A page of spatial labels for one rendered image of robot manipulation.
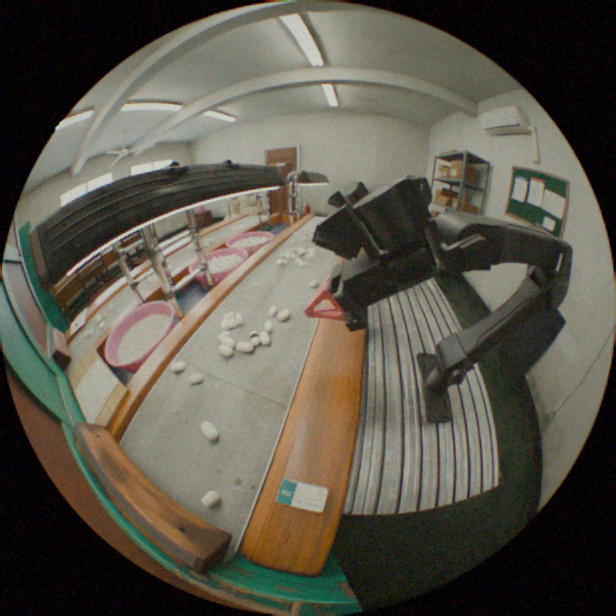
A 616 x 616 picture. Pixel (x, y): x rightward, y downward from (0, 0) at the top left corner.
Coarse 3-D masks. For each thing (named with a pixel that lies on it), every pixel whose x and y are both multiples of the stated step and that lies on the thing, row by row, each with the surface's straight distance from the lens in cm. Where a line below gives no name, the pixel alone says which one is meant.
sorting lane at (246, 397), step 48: (288, 240) 102; (240, 288) 62; (288, 288) 58; (192, 336) 51; (240, 336) 45; (288, 336) 42; (192, 384) 42; (240, 384) 37; (288, 384) 35; (144, 432) 45; (192, 432) 38; (240, 432) 34; (192, 480) 37; (240, 480) 33; (240, 528) 35
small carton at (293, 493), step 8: (288, 480) 27; (280, 488) 27; (288, 488) 27; (296, 488) 27; (304, 488) 27; (312, 488) 27; (320, 488) 27; (280, 496) 28; (288, 496) 27; (296, 496) 27; (304, 496) 27; (312, 496) 27; (320, 496) 27; (288, 504) 28; (296, 504) 28; (304, 504) 28; (312, 504) 28; (320, 504) 28
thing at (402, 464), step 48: (432, 288) 93; (384, 336) 56; (432, 336) 65; (384, 384) 48; (480, 384) 64; (384, 432) 44; (432, 432) 47; (480, 432) 57; (384, 480) 41; (432, 480) 46; (480, 480) 56
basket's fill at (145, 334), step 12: (144, 324) 71; (156, 324) 66; (168, 324) 62; (132, 336) 69; (144, 336) 63; (156, 336) 60; (120, 348) 70; (132, 348) 63; (144, 348) 59; (120, 360) 65
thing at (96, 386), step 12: (96, 360) 66; (96, 372) 62; (108, 372) 56; (84, 384) 64; (96, 384) 58; (108, 384) 54; (84, 396) 61; (96, 396) 56; (108, 396) 51; (84, 408) 59; (96, 408) 54
